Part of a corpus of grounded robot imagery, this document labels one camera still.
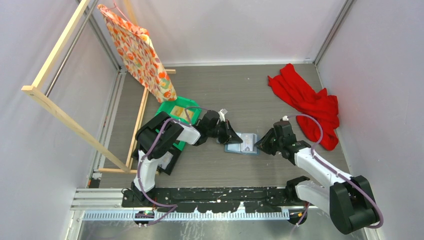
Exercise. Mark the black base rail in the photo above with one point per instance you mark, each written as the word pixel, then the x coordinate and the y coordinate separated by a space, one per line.
pixel 265 199

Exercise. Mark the green plastic bin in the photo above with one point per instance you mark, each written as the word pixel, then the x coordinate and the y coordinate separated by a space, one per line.
pixel 186 112

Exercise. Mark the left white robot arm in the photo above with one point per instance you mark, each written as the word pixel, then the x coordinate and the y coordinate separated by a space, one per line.
pixel 155 144

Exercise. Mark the black tray with paper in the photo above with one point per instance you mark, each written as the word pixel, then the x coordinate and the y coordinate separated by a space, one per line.
pixel 167 162

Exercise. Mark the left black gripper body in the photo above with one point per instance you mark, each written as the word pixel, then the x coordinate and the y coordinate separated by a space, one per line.
pixel 220 131

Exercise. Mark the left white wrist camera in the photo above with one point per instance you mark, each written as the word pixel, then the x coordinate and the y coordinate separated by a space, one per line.
pixel 222 114

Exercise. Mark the wooden frame rack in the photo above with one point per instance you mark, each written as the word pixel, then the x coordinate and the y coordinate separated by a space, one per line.
pixel 73 29

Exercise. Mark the red cloth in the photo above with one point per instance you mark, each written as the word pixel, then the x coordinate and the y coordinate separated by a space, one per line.
pixel 290 87

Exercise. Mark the floral orange fabric bag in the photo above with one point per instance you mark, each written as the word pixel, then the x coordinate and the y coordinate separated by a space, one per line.
pixel 135 48

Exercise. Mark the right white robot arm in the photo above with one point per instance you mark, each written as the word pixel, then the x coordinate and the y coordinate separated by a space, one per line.
pixel 347 199

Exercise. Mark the white VIP credit card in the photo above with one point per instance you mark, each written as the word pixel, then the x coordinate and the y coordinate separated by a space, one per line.
pixel 248 145

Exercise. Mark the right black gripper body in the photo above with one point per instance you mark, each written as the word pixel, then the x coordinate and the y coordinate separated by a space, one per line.
pixel 279 143

